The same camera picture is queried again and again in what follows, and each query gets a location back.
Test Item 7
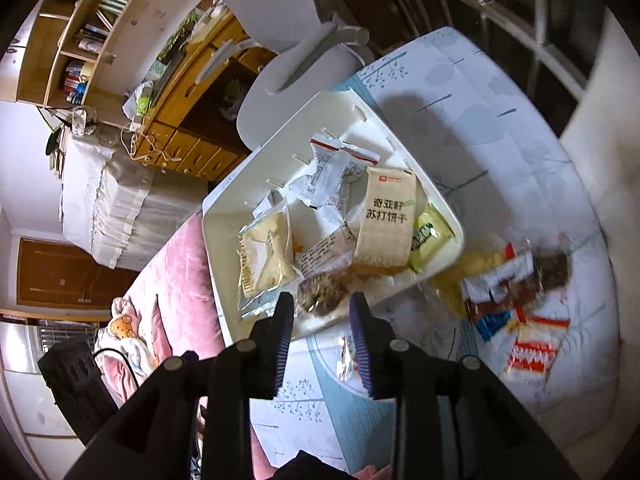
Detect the cartoon printed blanket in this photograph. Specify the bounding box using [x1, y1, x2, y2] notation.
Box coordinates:
[95, 295, 161, 381]

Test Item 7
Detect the yellow chips clear packet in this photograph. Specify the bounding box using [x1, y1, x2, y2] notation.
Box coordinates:
[432, 247, 506, 318]

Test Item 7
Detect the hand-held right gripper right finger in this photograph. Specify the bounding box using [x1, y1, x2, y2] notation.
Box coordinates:
[348, 291, 581, 480]

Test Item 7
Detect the wooden bookshelf hutch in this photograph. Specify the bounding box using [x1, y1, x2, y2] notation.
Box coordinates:
[15, 0, 221, 128]

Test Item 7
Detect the white packet red edge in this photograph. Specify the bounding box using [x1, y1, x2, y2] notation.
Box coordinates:
[287, 132, 346, 208]
[340, 142, 381, 211]

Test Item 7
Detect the grey office chair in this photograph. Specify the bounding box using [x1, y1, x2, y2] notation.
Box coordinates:
[195, 0, 376, 153]

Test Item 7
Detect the metal window grille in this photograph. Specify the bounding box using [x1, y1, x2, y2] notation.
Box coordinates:
[375, 0, 588, 106]

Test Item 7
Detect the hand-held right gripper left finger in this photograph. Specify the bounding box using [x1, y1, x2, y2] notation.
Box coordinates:
[62, 291, 296, 480]

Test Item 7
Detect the floral hanging pouch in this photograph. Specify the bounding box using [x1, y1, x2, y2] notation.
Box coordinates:
[70, 105, 98, 136]

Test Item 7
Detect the white plastic storage box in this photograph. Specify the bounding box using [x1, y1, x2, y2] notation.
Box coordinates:
[201, 87, 466, 343]

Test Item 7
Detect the blue white snack packet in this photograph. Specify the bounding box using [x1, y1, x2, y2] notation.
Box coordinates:
[472, 307, 516, 343]

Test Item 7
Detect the orange white snack bar packet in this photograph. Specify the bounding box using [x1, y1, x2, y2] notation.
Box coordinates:
[292, 222, 401, 277]

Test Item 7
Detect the black cable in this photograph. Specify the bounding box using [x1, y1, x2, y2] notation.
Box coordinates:
[92, 347, 143, 391]

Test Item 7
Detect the cream packet with yellow print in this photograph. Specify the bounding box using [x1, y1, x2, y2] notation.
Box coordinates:
[237, 197, 306, 321]

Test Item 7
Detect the brown chocolate packet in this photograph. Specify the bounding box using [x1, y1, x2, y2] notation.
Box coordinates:
[460, 242, 573, 323]

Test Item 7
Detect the red white snack packet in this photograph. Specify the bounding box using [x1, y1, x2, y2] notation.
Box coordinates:
[505, 312, 571, 376]

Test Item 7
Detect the yellow green snack packet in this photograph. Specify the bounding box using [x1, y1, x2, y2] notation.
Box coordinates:
[407, 204, 456, 273]

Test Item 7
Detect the beige cracker packet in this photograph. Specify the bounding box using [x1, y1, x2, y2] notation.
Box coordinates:
[352, 166, 418, 267]

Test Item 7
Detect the white floral curtain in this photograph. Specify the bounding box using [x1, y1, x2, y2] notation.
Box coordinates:
[557, 7, 640, 241]

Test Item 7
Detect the nut snack clear packet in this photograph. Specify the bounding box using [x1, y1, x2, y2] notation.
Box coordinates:
[295, 267, 353, 318]

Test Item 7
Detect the white lace cover cloth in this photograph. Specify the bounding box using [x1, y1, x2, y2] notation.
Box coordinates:
[60, 132, 211, 271]

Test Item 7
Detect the brown wooden door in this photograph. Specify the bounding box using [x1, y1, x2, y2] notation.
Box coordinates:
[15, 237, 143, 311]

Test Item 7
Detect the silver foil packet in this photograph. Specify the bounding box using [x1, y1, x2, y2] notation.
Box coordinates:
[336, 335, 358, 383]

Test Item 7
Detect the white power cable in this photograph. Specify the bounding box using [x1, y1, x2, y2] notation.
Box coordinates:
[120, 120, 186, 171]

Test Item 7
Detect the tree print tablecloth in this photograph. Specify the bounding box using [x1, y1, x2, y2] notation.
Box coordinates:
[250, 25, 618, 480]

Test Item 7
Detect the wooden desk with drawers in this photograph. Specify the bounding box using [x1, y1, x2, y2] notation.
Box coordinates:
[122, 7, 281, 183]

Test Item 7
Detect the green white packet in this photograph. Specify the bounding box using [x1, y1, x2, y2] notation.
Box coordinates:
[125, 82, 156, 118]

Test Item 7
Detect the pink blanket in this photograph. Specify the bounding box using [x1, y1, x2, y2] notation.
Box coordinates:
[95, 210, 281, 480]

